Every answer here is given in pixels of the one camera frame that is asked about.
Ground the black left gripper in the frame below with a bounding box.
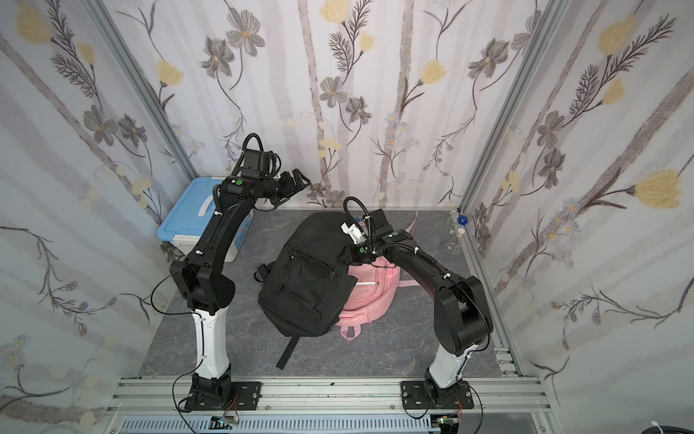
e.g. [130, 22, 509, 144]
[257, 167, 312, 204]

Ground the pink school backpack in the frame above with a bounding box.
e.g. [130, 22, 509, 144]
[336, 215, 419, 342]

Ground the black fabric backpack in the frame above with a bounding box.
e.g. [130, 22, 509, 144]
[254, 212, 357, 370]

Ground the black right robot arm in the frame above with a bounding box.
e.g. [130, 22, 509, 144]
[343, 196, 493, 392]

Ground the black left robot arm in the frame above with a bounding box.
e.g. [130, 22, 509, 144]
[167, 133, 311, 412]

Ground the clear glass flask blue cap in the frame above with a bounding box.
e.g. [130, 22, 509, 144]
[445, 210, 469, 255]

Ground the blue lidded storage box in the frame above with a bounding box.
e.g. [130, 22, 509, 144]
[157, 177, 223, 261]

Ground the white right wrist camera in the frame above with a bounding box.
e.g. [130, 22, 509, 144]
[341, 224, 367, 245]

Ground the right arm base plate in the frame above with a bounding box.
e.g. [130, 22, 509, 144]
[399, 380, 475, 410]

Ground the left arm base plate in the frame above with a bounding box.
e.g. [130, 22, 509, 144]
[184, 379, 262, 412]

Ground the aluminium front rail frame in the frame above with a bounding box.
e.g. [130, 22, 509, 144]
[102, 377, 560, 433]

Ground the white slotted cable duct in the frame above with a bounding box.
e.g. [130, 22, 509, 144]
[115, 414, 440, 433]

